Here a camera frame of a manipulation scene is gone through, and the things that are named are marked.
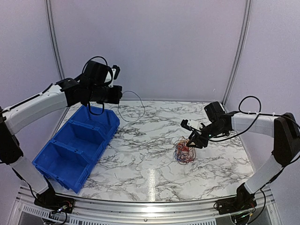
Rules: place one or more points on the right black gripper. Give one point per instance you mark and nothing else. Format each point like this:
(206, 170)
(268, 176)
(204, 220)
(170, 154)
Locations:
(198, 140)

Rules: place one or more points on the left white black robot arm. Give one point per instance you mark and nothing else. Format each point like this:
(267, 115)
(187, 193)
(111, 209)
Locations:
(94, 84)

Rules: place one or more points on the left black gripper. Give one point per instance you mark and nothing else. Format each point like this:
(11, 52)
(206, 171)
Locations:
(116, 96)

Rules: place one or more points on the blue bin far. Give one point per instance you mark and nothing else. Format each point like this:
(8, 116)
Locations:
(106, 120)

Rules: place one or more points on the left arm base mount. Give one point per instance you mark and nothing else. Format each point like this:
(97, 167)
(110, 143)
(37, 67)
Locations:
(50, 200)

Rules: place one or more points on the blue bin middle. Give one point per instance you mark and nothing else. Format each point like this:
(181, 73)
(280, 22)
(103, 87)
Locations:
(90, 140)

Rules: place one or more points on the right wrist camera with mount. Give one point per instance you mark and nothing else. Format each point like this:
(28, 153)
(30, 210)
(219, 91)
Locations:
(191, 125)

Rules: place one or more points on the blue bin near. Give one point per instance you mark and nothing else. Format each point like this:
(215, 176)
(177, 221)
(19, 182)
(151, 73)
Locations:
(65, 164)

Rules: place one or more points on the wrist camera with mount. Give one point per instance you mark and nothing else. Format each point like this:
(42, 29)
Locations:
(191, 125)
(115, 71)

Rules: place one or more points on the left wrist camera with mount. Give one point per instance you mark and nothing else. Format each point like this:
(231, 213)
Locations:
(115, 71)

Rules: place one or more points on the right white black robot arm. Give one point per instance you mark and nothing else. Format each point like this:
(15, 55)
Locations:
(282, 128)

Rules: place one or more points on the aluminium corner post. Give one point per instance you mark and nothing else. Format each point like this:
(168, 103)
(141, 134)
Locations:
(53, 39)
(238, 55)

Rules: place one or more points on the aluminium front frame rail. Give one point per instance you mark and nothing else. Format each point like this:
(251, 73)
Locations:
(100, 212)

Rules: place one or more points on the blue bin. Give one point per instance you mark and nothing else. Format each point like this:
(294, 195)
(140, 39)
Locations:
(106, 120)
(65, 164)
(90, 140)

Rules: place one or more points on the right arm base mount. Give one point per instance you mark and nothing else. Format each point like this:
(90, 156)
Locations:
(242, 201)

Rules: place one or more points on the left aluminium corner post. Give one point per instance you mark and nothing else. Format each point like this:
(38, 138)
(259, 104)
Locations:
(53, 39)

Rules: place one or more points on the right aluminium corner post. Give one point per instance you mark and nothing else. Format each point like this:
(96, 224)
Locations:
(238, 55)

